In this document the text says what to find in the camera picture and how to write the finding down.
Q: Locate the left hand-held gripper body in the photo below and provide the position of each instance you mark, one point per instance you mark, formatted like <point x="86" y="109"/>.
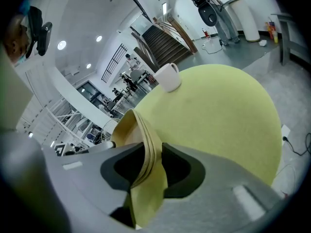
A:
<point x="62" y="149"/>

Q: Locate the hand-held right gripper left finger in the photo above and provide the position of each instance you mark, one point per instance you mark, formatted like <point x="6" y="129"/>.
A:
<point x="87" y="173"/>

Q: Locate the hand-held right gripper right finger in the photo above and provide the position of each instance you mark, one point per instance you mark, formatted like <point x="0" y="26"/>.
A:
<point x="218" y="178"/>

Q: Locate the yellow container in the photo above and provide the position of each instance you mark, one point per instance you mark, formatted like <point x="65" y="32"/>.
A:
<point x="148" y="198"/>

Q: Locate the round green table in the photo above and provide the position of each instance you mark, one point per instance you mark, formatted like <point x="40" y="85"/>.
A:
<point x="218" y="122"/>

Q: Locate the white mug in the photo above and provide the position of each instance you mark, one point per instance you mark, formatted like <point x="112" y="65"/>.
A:
<point x="167" y="78"/>

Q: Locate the person's face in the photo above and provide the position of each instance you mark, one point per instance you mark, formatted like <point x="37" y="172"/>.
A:
<point x="15" y="41"/>

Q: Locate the white paper scrap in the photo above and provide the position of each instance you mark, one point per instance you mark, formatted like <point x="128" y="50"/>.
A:
<point x="262" y="42"/>

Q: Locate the wooden staircase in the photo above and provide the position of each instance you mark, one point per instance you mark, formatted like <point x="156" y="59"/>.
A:
<point x="167" y="45"/>

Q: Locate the grey desk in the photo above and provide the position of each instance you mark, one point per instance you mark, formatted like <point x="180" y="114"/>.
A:
<point x="288" y="39"/>

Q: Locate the yellow and red bottles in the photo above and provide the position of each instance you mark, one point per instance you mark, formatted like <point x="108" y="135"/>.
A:
<point x="273" y="31"/>

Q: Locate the black round device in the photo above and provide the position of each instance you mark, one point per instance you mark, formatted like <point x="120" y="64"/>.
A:
<point x="206" y="14"/>

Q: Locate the black head camera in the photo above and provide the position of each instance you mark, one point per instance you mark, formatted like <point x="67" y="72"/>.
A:
<point x="40" y="35"/>

